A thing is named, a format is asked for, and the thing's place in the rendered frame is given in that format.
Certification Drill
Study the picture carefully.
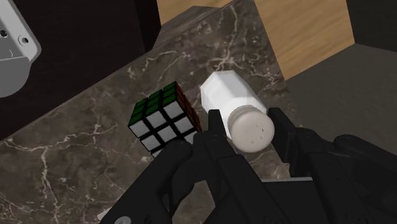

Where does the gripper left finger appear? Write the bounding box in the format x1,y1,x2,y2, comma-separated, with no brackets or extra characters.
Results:
99,109,291,224

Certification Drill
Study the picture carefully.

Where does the colourful puzzle cube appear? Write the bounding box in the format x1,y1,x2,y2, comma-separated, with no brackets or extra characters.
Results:
128,81,203,158

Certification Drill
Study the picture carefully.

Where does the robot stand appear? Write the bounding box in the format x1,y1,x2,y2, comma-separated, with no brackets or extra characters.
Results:
0,0,162,141

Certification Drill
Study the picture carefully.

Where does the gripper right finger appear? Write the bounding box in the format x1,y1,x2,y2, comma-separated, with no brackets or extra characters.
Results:
267,107,397,224

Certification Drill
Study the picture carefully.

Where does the white salt shaker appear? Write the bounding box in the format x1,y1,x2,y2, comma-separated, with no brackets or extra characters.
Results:
200,69,275,153

